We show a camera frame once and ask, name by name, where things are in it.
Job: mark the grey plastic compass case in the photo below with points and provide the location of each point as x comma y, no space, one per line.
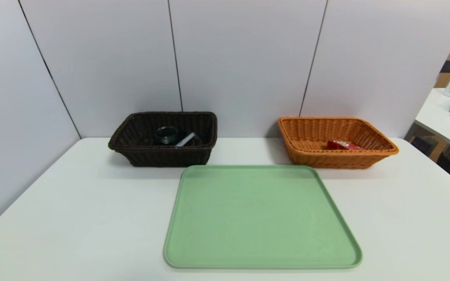
188,139

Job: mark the glass ashtray black base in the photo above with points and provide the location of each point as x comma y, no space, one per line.
165,136

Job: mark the red snack box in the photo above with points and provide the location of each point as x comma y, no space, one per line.
342,145

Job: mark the dark brown wicker basket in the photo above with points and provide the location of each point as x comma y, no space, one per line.
162,156

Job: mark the orange wicker basket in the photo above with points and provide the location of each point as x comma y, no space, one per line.
334,158

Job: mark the green plastic tray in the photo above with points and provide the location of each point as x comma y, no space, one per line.
260,222

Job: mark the white side table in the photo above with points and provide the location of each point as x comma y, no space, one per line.
440,130

